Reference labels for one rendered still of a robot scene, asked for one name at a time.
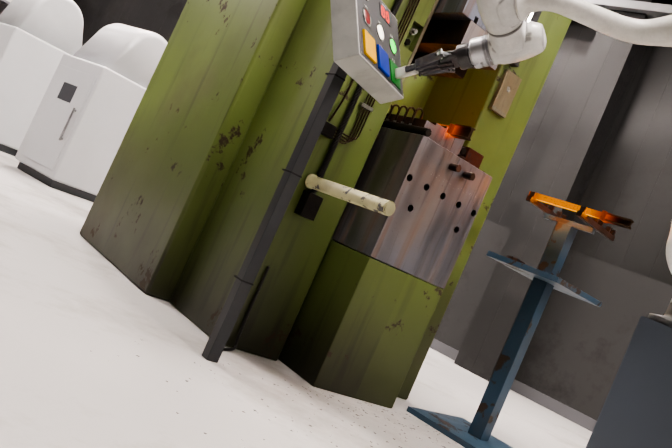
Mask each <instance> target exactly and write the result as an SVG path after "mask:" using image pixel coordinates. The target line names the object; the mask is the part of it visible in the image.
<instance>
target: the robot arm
mask: <svg viewBox="0 0 672 448"><path fill-rule="evenodd" d="M476 2H477V6H478V10H479V13H480V16H481V19H482V21H483V23H484V25H485V26H486V28H487V31H488V35H484V36H480V37H476V38H473V39H470V41H469V43H463V44H459V45H457V46H456V49H455V50H453V51H447V52H444V51H443V49H442V48H440V49H438V50H437V51H435V52H433V53H430V54H428V55H425V56H423V57H420V58H418V59H415V64H411V65H407V66H403V67H399V68H396V69H395V78H396V79H400V78H404V77H408V76H412V75H416V74H418V73H419V77H421V74H422V75H423V76H429V75H436V74H443V73H455V68H458V67H460V69H461V70H466V69H470V68H473V67H475V68H476V69H480V68H484V67H488V66H493V65H497V64H511V63H516V62H520V61H523V60H526V59H529V58H531V57H534V56H536V55H538V54H540V53H541V52H543V51H544V49H545V47H546V43H547V39H546V34H545V30H544V28H543V25H542V24H540V23H537V22H533V21H528V22H525V20H526V19H527V18H528V16H529V15H530V14H532V13H534V12H537V11H550V12H554V13H557V14H560V15H562V16H565V17H567V18H569V19H571V20H574V21H576V22H578V23H580V24H583V25H585V26H587V27H589V28H592V29H594V30H596V31H598V32H601V33H603V34H605V35H607V36H610V37H612V38H615V39H618V40H621V41H624V42H628V43H632V44H638V45H647V46H662V47H672V15H668V16H664V17H660V18H655V19H634V18H630V17H626V16H623V15H620V14H618V13H615V12H612V11H610V10H607V9H605V8H602V7H600V6H597V5H595V4H592V3H589V2H587V1H584V0H476ZM666 260H667V264H668V267H669V269H670V272H671V274H672V224H671V229H670V233H669V237H668V240H667V244H666ZM648 318H649V319H651V320H654V321H656V322H659V323H662V324H664V325H667V326H669V327H672V299H671V302H670V304H669V306H668V308H667V310H666V312H665V314H664V315H658V314H653V313H649V315H648Z"/></svg>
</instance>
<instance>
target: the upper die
mask: <svg viewBox="0 0 672 448"><path fill-rule="evenodd" d="M484 35H488V33H487V32H485V31H484V30H483V29H482V28H480V27H479V26H478V25H477V24H475V23H474V22H473V21H472V20H430V22H429V24H428V26H427V29H426V31H425V33H424V35H423V38H422V40H421V42H420V44H419V47H418V49H417V51H416V53H428V54H430V53H433V52H435V51H437V50H438V49H440V48H442V49H443V51H444V52H447V51H453V50H455V49H456V46H457V45H459V44H463V43H469V41H470V39H473V38H476V37H480V36H484ZM497 66H498V64H497V65H493V66H488V67H484V68H480V69H482V70H496V68H497Z"/></svg>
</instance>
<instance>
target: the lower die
mask: <svg viewBox="0 0 672 448"><path fill-rule="evenodd" d="M411 119H412V117H407V116H406V119H405V121H404V124H409V123H410V121H411ZM412 125H415V126H420V127H425V128H430V129H431V131H432V132H431V135H430V136H429V137H427V138H429V139H431V140H432V141H434V142H436V143H438V144H439V145H440V146H442V147H444V148H445V149H447V150H449V151H450V152H452V153H453V154H455V155H458V154H459V153H460V150H461V148H462V146H463V144H464V141H465V140H463V139H458V138H454V137H453V136H451V135H450V134H449V133H447V130H448V128H449V127H448V126H442V125H439V124H438V123H435V122H429V121H428V120H424V119H418V118H414V120H413V122H412Z"/></svg>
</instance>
